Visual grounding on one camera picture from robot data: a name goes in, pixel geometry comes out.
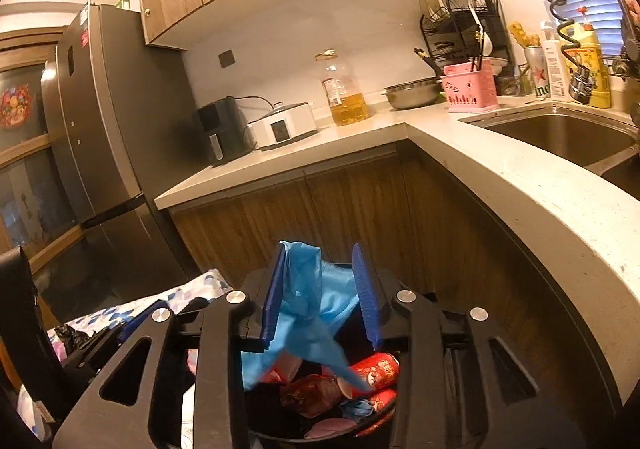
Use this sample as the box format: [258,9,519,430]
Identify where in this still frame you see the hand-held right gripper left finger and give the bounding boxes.
[52,243,288,449]

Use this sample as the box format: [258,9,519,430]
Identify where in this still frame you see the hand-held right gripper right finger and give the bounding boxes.
[351,243,586,449]

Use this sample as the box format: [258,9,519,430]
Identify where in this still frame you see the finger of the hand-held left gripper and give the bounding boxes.
[62,301,168,372]

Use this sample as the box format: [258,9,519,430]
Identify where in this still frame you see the black plastic bag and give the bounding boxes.
[52,323,93,352]

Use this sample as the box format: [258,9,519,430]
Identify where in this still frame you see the blue plastic bag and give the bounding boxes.
[240,240,376,395]

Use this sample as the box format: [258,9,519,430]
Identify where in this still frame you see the pink white packet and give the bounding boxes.
[260,351,303,385]

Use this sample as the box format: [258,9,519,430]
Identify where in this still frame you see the red paper cup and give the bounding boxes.
[347,351,401,392]

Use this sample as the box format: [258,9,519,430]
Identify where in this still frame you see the red crinkled snack packet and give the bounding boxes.
[279,374,346,419]

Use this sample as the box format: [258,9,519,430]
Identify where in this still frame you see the black trash bin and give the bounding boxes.
[240,261,446,449]

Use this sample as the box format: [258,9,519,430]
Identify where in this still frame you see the pink wrapper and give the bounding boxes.
[302,416,358,440]

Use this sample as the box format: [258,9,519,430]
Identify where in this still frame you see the blue floral cloth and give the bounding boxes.
[17,269,236,449]

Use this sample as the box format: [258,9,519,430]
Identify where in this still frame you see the wooden base cabinet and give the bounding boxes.
[170,139,621,449]

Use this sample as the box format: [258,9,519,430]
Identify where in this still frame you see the wooden glass door cabinet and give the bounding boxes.
[0,26,83,290]

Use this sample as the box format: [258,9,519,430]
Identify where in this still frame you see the white electric cooker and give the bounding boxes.
[245,102,319,151]

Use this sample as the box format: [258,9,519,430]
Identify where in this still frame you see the black air fryer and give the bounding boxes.
[192,97,256,166]

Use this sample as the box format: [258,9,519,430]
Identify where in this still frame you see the clear cooking oil bottle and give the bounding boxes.
[315,49,369,127]

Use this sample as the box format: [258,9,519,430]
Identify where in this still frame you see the stainless steel bowl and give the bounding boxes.
[382,77,446,110]

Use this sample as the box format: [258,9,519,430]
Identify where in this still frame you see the grey steel refrigerator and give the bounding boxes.
[40,1,201,310]

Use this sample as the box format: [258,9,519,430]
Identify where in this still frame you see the colourful round sticker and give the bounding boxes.
[0,86,35,130]

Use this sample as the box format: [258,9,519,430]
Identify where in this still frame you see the pink utensil holder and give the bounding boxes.
[440,60,500,114]

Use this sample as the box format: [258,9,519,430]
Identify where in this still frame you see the stainless steel sink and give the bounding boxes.
[457,101,640,180]

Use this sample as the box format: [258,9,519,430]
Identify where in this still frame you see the green beer can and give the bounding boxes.
[522,46,551,100]

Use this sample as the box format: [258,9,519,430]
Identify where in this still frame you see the white plastic spoon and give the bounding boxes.
[467,0,494,56]

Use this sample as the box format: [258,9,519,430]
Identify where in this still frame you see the white plastic bottle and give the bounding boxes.
[539,20,572,103]

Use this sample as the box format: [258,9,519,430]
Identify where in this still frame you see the yellow dried flowers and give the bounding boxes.
[507,20,541,50]

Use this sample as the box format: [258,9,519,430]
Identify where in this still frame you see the yellow detergent bottle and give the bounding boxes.
[562,6,612,110]

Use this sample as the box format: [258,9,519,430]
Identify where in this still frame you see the grey power cord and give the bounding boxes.
[235,95,281,110]

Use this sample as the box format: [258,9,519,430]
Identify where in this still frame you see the black knife handle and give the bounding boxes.
[412,47,443,77]

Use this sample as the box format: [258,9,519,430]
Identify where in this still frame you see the black wire dish rack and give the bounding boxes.
[419,0,516,80]

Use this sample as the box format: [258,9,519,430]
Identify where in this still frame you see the black coiled sprayer hose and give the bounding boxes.
[537,0,596,104]

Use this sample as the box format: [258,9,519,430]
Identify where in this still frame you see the black wire sink caddy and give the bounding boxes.
[602,54,640,80]

